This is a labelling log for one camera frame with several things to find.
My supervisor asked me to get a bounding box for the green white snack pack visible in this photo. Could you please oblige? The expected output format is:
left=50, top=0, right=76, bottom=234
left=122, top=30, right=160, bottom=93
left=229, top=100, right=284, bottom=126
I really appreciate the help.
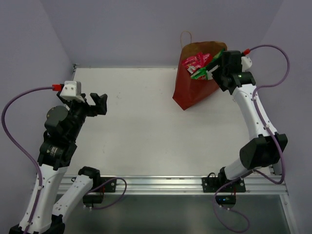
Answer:
left=205, top=48, right=225, bottom=71

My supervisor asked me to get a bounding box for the green Chuba chips bag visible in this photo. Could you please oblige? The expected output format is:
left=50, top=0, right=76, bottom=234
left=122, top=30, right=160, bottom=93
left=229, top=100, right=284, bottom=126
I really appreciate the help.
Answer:
left=191, top=68, right=213, bottom=80

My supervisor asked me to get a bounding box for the small pink candy packet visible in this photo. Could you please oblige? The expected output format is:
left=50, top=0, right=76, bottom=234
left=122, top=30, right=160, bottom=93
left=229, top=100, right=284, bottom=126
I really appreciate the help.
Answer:
left=182, top=52, right=213, bottom=74

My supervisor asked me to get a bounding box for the red paper bag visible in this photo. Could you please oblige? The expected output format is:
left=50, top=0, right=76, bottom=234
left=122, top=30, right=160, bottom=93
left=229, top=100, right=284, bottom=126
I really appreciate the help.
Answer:
left=173, top=41, right=227, bottom=110

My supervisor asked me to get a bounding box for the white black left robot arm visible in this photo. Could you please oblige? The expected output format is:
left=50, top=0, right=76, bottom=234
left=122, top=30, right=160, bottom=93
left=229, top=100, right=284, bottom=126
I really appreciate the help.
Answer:
left=9, top=93, right=108, bottom=234

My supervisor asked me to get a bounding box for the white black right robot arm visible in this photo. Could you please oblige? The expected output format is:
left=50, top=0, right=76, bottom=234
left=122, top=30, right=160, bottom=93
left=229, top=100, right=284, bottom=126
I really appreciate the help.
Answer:
left=212, top=51, right=288, bottom=192

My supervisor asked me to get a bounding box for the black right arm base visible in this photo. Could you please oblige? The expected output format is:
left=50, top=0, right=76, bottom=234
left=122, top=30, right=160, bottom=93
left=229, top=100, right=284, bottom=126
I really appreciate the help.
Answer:
left=201, top=173, right=246, bottom=208

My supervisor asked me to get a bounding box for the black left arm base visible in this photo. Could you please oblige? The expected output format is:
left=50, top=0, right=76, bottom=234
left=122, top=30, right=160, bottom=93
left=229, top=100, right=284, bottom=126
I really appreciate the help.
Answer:
left=82, top=177, right=117, bottom=207

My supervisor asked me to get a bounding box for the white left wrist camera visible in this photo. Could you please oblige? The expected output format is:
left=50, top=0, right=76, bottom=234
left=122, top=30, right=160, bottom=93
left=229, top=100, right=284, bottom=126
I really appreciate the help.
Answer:
left=60, top=81, right=83, bottom=100

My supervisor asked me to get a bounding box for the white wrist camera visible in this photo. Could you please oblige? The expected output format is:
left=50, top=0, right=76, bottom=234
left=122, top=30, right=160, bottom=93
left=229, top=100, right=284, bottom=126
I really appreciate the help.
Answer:
left=60, top=81, right=83, bottom=100
left=241, top=56, right=253, bottom=72

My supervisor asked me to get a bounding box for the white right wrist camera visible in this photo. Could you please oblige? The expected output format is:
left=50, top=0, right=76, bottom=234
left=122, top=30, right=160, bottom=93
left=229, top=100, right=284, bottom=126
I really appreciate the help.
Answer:
left=241, top=56, right=253, bottom=72

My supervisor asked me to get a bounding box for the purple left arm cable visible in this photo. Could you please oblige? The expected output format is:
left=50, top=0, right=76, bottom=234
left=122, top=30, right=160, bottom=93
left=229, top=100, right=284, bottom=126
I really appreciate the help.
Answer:
left=1, top=84, right=64, bottom=230

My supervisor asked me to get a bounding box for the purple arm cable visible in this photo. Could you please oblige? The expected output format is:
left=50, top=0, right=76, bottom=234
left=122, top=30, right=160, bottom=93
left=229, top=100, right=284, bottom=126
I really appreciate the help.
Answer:
left=1, top=84, right=64, bottom=230
left=244, top=44, right=290, bottom=185

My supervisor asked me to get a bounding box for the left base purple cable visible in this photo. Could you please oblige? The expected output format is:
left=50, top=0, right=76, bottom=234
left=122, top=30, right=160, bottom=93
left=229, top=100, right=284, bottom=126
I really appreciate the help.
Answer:
left=84, top=177, right=127, bottom=211

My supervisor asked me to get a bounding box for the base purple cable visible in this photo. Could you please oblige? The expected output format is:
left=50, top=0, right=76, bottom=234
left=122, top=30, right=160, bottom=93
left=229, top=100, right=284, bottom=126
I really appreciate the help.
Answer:
left=213, top=180, right=250, bottom=233
left=84, top=177, right=127, bottom=211

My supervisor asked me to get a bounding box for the aluminium rail frame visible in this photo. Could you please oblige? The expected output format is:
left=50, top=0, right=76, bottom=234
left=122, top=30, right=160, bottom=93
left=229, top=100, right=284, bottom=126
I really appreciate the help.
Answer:
left=56, top=174, right=289, bottom=195

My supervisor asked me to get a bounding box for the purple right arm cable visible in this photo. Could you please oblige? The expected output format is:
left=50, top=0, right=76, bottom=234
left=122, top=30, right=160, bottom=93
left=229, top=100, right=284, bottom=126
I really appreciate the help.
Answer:
left=244, top=44, right=290, bottom=185

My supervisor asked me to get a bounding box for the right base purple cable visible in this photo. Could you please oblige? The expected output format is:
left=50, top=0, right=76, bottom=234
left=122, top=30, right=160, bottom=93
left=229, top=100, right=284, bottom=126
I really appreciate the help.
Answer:
left=213, top=180, right=250, bottom=233

